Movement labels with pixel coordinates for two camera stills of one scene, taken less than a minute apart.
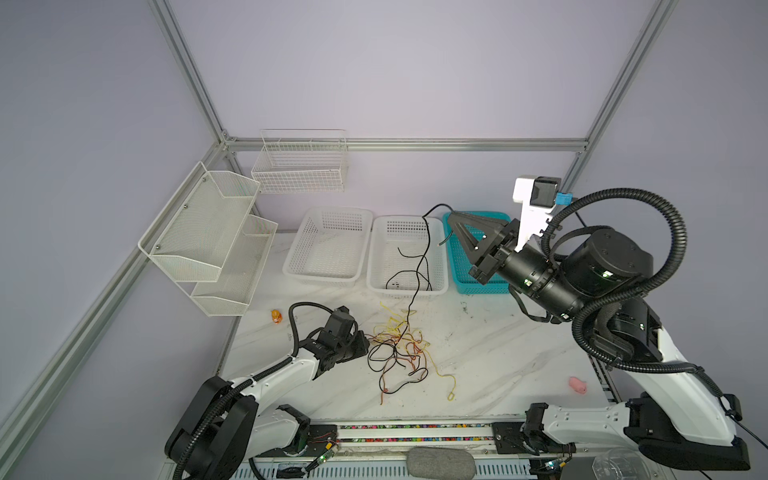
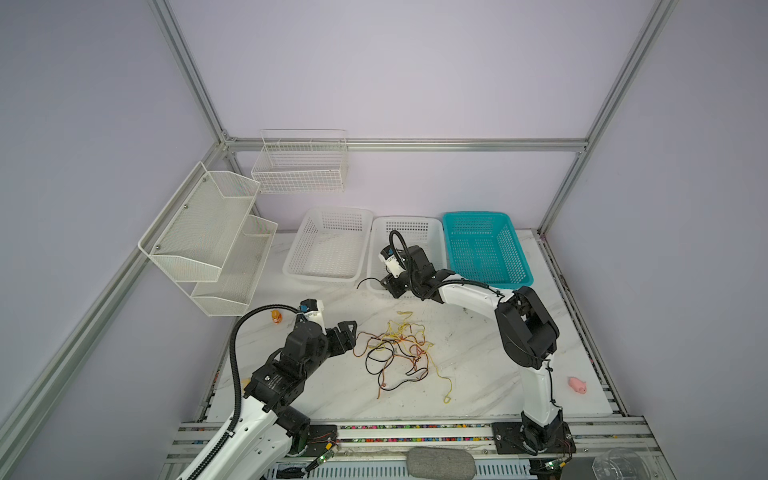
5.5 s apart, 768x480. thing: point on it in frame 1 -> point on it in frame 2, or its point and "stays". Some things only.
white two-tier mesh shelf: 208,241 stays
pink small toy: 577,384 stays
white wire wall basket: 301,161 stays
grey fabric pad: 440,463 stays
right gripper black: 486,230 -> 390,286
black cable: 420,262 -> 368,278
